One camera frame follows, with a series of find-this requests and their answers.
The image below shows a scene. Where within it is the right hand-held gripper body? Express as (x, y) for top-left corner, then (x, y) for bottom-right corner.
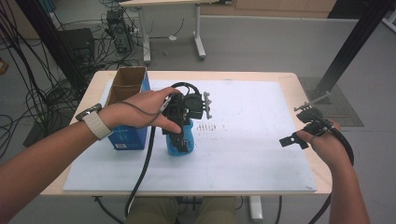
(293, 91), (334, 137)

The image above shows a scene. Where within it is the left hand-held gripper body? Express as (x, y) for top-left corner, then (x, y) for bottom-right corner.
(162, 89), (214, 136)

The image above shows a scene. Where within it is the blue plastic bottle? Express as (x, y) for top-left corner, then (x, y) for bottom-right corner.
(165, 119), (196, 157)

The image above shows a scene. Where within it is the blue cardboard box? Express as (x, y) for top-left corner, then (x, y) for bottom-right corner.
(106, 65), (152, 151)

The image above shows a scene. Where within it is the person's right hand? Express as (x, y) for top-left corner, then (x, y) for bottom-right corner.
(295, 120), (353, 171)

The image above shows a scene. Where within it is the person's left hand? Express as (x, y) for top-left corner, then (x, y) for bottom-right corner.
(99, 86), (185, 135)

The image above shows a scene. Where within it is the light wooden table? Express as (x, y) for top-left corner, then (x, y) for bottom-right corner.
(40, 70), (333, 224)

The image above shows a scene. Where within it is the grey floor grate mat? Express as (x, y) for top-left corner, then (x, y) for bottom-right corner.
(298, 77), (365, 128)

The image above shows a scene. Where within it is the white table mat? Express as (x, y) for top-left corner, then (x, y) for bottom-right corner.
(63, 78), (318, 193)

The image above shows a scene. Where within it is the white-legged desk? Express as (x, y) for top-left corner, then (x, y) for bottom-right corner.
(119, 0), (233, 63)

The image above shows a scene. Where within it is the person's left leg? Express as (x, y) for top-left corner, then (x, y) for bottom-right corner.
(125, 196), (179, 224)

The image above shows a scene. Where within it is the wristwatch with white band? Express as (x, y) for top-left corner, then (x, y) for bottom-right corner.
(75, 103), (114, 141)

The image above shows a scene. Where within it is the black computer tower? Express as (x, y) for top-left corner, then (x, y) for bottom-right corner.
(105, 8), (134, 54)

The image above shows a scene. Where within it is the black box on floor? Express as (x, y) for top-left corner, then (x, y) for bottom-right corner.
(56, 27), (96, 64)

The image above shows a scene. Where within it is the right hand-held gripper black cable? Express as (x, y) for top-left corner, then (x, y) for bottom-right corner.
(307, 125), (355, 224)

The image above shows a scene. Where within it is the hand-held gripper black cable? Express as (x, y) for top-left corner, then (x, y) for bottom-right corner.
(123, 81), (203, 219)
(307, 125), (355, 224)

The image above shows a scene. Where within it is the left hand-held gripper black cable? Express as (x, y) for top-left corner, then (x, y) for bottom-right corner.
(123, 81), (203, 219)

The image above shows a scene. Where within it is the grey wrist strap cord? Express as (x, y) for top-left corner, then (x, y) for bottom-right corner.
(120, 93), (173, 119)

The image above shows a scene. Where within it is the black metal stand post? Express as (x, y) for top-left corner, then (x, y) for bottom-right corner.
(14, 0), (90, 91)
(315, 0), (396, 95)

